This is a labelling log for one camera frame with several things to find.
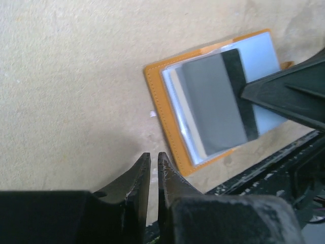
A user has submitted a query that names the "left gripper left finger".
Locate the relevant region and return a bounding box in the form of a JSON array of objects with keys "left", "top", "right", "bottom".
[{"left": 1, "top": 152, "right": 151, "bottom": 243}]

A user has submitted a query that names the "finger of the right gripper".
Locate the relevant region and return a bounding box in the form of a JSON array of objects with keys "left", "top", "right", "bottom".
[{"left": 241, "top": 49, "right": 324, "bottom": 131}]

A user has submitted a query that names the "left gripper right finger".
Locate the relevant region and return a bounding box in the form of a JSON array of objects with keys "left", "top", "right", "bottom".
[{"left": 157, "top": 152, "right": 305, "bottom": 243}]

